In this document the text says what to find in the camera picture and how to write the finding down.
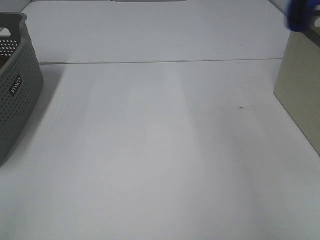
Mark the blue microfiber towel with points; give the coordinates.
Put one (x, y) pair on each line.
(300, 13)

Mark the grey perforated plastic basket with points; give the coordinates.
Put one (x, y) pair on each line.
(21, 80)

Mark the beige plastic basket grey rim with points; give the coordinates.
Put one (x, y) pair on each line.
(298, 84)

